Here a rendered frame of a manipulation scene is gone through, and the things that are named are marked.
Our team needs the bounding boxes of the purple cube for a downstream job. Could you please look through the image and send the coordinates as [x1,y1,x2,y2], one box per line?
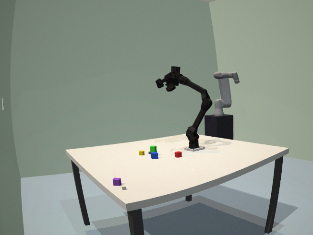
[113,178,121,186]

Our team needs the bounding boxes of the blue block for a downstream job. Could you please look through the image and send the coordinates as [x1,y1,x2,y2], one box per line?
[151,152,158,159]

